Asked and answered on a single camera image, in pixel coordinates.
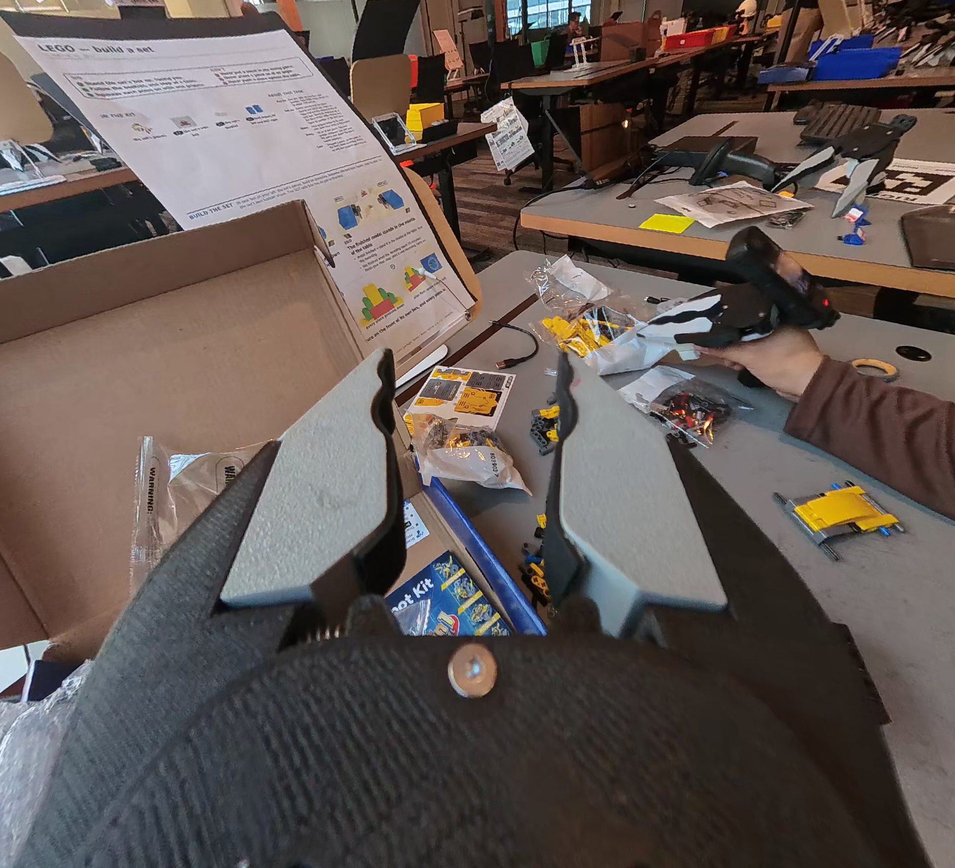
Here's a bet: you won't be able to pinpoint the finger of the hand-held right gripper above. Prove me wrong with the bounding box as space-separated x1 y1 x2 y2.
581 327 705 378
639 291 729 339

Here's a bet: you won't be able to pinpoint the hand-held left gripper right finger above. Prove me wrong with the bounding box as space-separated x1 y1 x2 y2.
541 351 731 639

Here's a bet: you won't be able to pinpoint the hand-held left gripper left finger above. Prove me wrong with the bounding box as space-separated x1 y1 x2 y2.
221 349 408 623

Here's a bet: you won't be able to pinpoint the yellow brick panel piece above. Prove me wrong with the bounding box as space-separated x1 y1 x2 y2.
773 479 908 560

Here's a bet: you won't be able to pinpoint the grey desk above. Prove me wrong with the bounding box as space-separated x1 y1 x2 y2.
518 104 955 300
430 248 955 868

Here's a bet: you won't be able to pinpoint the person's right hand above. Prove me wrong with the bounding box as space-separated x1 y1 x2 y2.
693 327 828 400

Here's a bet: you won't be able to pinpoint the bag of red black parts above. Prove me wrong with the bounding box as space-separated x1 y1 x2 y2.
618 364 750 448

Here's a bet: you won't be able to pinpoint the loose printed papers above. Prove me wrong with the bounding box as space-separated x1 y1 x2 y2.
654 181 817 230

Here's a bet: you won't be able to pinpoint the pile of small bricks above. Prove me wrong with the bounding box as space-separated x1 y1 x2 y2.
514 515 555 603

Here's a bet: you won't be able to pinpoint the blue cardboard box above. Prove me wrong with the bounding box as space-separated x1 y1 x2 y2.
380 478 549 639

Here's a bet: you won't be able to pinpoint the crumpled clear plastic bag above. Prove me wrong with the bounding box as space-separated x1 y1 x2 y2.
402 412 532 494

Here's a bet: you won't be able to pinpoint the sticker sheet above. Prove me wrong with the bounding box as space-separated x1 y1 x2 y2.
405 364 520 433

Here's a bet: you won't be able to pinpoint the black keyboard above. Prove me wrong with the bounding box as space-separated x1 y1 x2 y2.
796 98 884 148

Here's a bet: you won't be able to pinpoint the brown cardboard box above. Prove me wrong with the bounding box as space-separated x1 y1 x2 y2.
0 197 487 663

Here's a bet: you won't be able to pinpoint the blue plastic bin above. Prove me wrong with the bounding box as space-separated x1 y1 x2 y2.
759 42 905 87

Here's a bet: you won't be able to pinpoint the wooden table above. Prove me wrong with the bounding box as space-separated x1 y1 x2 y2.
500 40 777 190

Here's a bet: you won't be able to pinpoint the printed instruction sheet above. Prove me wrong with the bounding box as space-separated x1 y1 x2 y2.
12 28 480 365

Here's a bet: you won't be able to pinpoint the black stand panel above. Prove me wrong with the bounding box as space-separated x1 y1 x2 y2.
0 6 308 48

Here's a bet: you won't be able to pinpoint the black cable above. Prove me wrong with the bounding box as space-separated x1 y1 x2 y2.
494 321 543 372

